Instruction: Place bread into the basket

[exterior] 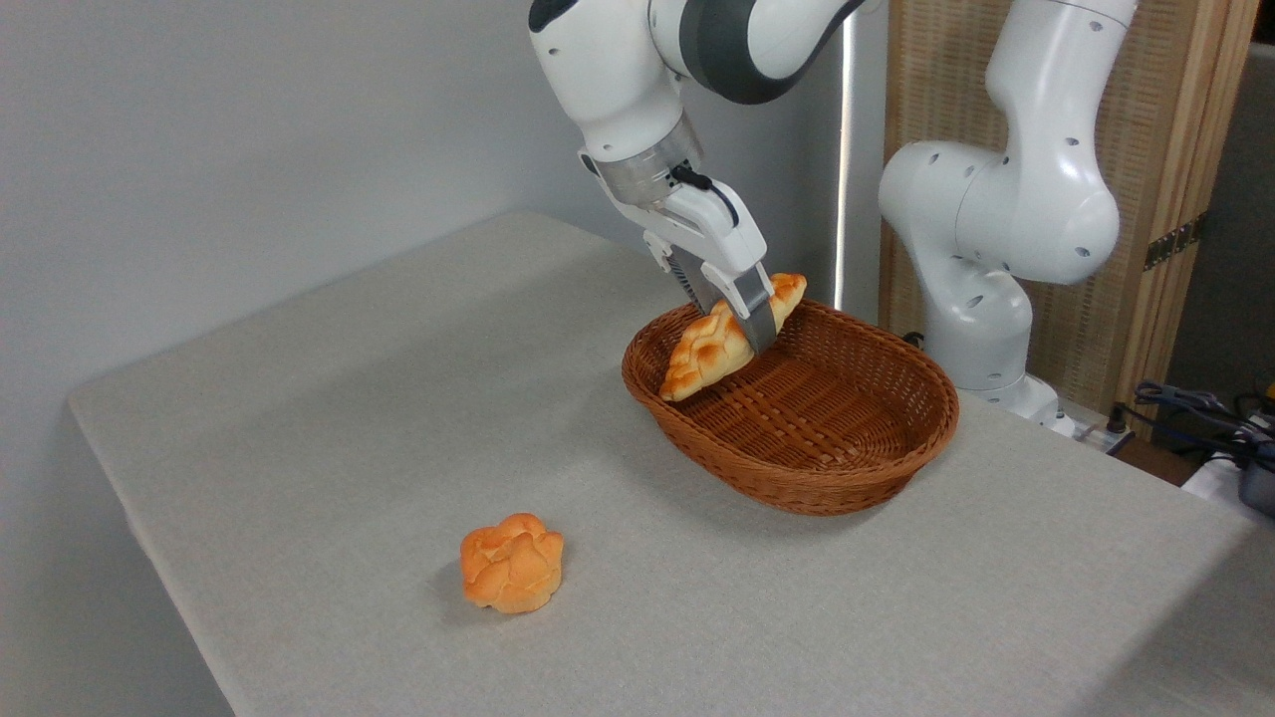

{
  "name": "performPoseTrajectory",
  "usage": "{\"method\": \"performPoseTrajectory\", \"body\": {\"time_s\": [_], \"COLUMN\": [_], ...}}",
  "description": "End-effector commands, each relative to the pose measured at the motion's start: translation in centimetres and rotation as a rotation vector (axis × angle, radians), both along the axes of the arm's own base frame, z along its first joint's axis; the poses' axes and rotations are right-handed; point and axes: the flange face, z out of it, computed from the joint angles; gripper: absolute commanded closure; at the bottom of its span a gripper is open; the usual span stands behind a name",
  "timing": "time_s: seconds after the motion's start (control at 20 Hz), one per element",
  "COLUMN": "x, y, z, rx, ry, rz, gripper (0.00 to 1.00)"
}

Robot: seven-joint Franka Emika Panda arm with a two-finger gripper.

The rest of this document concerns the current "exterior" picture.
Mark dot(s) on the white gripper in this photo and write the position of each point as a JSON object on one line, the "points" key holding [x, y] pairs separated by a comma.
{"points": [[712, 234]]}

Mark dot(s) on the long braided bread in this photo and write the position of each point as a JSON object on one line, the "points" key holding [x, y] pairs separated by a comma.
{"points": [[707, 351]]}

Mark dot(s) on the round orange bread bun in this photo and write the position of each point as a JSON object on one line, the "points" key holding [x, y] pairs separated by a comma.
{"points": [[513, 563]]}

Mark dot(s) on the white vertical light strip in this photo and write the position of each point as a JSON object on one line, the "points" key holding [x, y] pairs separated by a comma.
{"points": [[845, 149]]}

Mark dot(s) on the grey tablecloth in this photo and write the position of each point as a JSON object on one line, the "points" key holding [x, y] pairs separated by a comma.
{"points": [[349, 418]]}

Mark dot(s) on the brown oval wicker basket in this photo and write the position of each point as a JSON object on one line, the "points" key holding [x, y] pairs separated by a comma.
{"points": [[827, 428]]}

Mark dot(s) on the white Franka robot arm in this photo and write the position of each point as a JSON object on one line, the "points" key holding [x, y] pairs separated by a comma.
{"points": [[1026, 199]]}

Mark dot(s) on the dark metal screen hinge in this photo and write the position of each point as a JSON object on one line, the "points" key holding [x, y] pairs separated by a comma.
{"points": [[1175, 242]]}

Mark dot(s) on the white cloth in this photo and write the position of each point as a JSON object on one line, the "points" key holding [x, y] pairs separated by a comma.
{"points": [[1213, 478]]}

